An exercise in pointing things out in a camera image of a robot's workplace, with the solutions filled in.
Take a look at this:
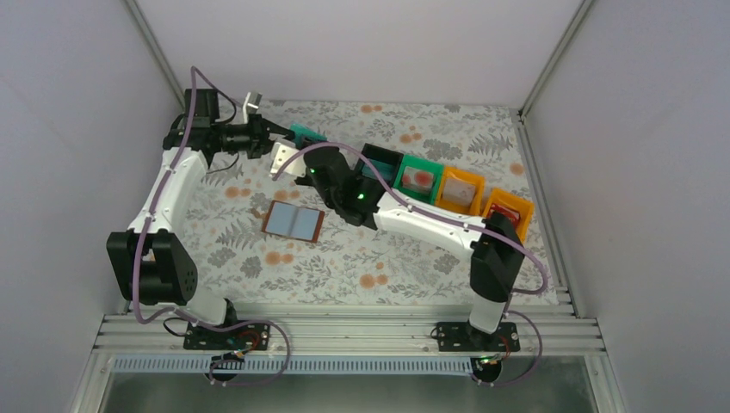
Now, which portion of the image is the brown leather card holder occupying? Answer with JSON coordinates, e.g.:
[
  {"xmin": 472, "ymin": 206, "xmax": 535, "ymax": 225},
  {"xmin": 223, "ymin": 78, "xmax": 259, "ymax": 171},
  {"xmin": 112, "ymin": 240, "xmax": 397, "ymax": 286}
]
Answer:
[{"xmin": 261, "ymin": 200, "xmax": 325, "ymax": 243}]

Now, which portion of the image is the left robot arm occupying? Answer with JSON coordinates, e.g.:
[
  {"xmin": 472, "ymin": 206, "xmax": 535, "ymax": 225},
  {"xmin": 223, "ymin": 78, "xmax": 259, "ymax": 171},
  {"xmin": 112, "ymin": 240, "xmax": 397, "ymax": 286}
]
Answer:
[{"xmin": 106, "ymin": 89, "xmax": 294, "ymax": 348}]

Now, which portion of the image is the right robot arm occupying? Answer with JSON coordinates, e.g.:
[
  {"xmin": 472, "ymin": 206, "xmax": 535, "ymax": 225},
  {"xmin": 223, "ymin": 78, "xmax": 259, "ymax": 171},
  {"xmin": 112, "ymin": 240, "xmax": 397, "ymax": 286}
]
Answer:
[{"xmin": 270, "ymin": 142, "xmax": 526, "ymax": 350}]

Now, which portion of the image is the black storage bin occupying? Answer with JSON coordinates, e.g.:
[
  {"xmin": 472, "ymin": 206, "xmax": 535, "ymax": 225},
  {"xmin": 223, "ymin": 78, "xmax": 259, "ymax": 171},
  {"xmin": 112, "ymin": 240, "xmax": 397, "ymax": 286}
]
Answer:
[{"xmin": 355, "ymin": 144, "xmax": 404, "ymax": 187}]

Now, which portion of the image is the floral table mat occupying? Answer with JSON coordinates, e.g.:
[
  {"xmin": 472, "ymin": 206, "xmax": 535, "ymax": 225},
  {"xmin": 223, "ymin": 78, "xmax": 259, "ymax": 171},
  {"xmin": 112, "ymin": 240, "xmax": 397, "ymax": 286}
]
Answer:
[{"xmin": 180, "ymin": 100, "xmax": 531, "ymax": 305}]

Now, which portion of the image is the red white item in bin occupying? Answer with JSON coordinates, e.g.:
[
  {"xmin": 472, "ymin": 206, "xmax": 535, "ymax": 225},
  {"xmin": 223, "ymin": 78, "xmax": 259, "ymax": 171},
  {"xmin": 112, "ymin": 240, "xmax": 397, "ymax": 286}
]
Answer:
[{"xmin": 400, "ymin": 166, "xmax": 436, "ymax": 194}]

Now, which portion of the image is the green storage bin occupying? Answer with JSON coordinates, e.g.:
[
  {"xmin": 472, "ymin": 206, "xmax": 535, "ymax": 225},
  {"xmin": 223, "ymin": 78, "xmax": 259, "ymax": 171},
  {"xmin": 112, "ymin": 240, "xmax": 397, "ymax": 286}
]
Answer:
[{"xmin": 393, "ymin": 155, "xmax": 444, "ymax": 204}]

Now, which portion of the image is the red item in orange bin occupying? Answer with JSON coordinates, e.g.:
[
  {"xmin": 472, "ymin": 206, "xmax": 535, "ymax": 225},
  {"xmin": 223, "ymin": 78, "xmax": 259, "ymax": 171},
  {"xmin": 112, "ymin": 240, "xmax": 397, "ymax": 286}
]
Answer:
[{"xmin": 486, "ymin": 203, "xmax": 521, "ymax": 227}]

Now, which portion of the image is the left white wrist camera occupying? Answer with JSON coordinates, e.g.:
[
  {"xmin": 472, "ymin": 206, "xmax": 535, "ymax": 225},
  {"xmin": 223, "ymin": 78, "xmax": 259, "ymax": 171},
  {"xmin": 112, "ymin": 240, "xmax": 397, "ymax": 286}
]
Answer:
[{"xmin": 241, "ymin": 91, "xmax": 262, "ymax": 124}]

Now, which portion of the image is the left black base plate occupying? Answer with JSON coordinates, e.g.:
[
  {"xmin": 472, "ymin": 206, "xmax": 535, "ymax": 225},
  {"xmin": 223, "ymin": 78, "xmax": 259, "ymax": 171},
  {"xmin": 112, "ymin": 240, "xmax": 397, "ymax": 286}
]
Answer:
[{"xmin": 183, "ymin": 323, "xmax": 271, "ymax": 352}]

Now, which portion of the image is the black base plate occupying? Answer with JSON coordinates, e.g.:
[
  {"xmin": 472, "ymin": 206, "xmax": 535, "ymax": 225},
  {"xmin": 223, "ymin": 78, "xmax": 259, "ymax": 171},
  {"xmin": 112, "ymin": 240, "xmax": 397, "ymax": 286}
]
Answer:
[
  {"xmin": 183, "ymin": 323, "xmax": 271, "ymax": 352},
  {"xmin": 430, "ymin": 322, "xmax": 521, "ymax": 353}
]

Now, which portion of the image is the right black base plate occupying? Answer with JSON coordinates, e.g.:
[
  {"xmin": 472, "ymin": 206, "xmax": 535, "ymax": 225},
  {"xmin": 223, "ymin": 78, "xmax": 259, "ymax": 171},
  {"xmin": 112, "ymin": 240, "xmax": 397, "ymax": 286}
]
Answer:
[{"xmin": 430, "ymin": 322, "xmax": 521, "ymax": 353}]

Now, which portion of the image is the aluminium rail frame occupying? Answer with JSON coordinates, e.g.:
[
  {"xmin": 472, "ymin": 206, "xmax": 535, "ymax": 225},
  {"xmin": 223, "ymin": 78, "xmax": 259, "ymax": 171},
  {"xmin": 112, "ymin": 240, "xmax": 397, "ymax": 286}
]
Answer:
[{"xmin": 92, "ymin": 305, "xmax": 606, "ymax": 376}]

